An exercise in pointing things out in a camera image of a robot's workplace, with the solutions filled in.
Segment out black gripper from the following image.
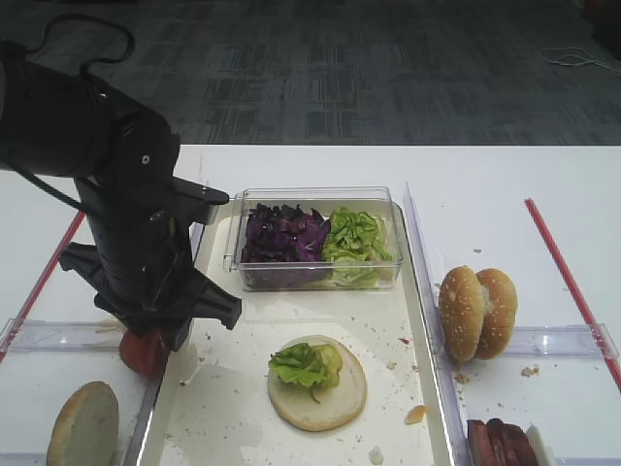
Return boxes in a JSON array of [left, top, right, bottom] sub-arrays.
[[59, 216, 242, 351]]

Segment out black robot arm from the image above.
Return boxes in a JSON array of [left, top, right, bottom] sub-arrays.
[[1, 41, 242, 350]]

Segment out stack of tomato slices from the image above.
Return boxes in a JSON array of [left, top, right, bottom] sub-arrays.
[[118, 328, 168, 378]]

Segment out shredded green lettuce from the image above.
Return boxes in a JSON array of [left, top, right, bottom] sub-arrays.
[[322, 207, 394, 288]]

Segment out brown meat patties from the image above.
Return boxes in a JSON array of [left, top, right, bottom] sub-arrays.
[[467, 418, 539, 466]]

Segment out shredded purple cabbage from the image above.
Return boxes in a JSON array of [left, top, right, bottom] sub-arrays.
[[241, 204, 331, 290]]

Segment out clear plastic salad box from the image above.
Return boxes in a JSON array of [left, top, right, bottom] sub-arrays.
[[223, 186, 404, 291]]

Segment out bottom bun slice on tray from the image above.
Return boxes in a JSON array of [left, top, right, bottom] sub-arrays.
[[268, 335, 367, 432]]

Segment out pickle slice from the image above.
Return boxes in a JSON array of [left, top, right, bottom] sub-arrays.
[[318, 344, 343, 387]]

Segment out red tape strip left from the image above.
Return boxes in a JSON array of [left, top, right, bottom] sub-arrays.
[[1, 212, 85, 360]]

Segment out red tape strip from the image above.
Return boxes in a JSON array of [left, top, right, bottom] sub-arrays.
[[524, 198, 620, 389], [1, 212, 85, 360]]

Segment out white rectangular tray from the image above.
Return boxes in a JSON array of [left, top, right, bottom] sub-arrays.
[[123, 198, 457, 466]]

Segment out bun half lower left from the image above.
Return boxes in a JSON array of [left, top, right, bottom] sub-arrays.
[[46, 381, 119, 465]]

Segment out orange food scrap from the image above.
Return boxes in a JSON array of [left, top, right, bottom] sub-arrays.
[[404, 405, 427, 425]]

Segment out sesame bun left half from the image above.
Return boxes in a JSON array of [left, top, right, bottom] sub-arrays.
[[439, 266, 483, 362]]

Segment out sesame bun half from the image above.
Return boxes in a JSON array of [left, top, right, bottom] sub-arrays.
[[439, 266, 483, 362], [474, 268, 518, 360]]

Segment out sesame bun right half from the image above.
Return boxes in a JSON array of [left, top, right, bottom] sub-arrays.
[[474, 268, 518, 360]]

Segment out white holder block right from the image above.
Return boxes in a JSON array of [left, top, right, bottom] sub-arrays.
[[526, 424, 558, 466]]

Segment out red tape strip right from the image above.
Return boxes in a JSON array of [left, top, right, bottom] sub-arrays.
[[524, 198, 620, 389]]

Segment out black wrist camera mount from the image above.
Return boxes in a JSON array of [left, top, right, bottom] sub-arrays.
[[173, 178, 230, 225]]

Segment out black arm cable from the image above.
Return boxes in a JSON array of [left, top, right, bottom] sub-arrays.
[[18, 13, 136, 79]]

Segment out white cable on floor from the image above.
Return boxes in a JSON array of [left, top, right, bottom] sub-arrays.
[[541, 47, 621, 75]]

